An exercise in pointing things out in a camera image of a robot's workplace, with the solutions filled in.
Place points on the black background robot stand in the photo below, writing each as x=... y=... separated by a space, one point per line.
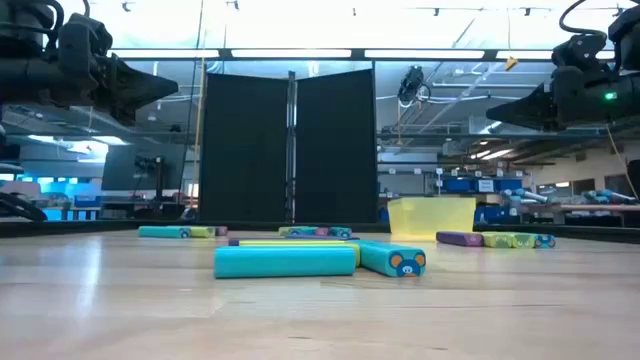
x=159 y=175

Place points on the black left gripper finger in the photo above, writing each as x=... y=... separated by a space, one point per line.
x=132 y=112
x=140 y=85

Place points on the small yellow hanging tag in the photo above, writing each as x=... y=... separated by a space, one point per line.
x=510 y=63

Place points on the fluorescent ceiling light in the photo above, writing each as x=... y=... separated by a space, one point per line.
x=497 y=154

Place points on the black folding partition screen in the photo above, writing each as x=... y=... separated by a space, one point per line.
x=245 y=150

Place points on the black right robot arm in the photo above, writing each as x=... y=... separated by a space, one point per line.
x=625 y=95

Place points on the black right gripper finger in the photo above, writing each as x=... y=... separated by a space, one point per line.
x=542 y=126
x=525 y=109

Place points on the dark grey monitor panel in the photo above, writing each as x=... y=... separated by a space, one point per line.
x=120 y=170

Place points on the yellow translucent plastic bin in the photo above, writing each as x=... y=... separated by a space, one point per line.
x=430 y=217

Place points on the teal lighter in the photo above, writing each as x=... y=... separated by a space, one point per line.
x=341 y=232

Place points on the black ceiling mounted device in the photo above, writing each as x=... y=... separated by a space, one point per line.
x=412 y=80

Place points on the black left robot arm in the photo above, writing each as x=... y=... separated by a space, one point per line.
x=25 y=80

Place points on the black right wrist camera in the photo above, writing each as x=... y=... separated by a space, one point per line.
x=580 y=50

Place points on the black overhead crossbar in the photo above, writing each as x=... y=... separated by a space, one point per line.
x=225 y=53

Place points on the background wooden workbench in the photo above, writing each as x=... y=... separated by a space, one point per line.
x=590 y=207

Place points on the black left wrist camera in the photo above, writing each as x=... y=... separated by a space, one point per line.
x=85 y=35

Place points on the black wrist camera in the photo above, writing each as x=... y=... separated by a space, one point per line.
x=85 y=35
x=580 y=50

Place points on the blue storage bin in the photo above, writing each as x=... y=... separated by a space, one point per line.
x=459 y=185
x=509 y=185

